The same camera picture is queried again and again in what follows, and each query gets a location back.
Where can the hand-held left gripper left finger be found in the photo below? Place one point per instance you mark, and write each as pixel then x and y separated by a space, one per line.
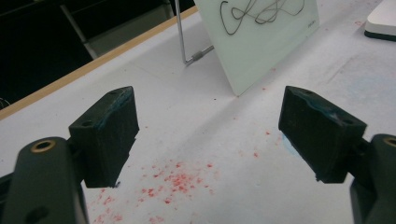
pixel 107 137

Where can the white board eraser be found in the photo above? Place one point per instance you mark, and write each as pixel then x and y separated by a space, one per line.
pixel 384 18

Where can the glass whiteboard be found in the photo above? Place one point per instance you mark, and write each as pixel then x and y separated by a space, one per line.
pixel 264 56

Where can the metal whiteboard support rod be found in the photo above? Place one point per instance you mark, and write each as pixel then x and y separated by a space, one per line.
pixel 181 34

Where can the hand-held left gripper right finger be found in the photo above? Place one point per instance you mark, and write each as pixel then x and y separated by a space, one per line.
pixel 320 140

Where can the white metal desk frame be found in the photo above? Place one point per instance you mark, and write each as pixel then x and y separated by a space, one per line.
pixel 77 31

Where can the white table cover sheet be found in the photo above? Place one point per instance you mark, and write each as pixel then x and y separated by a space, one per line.
pixel 202 130

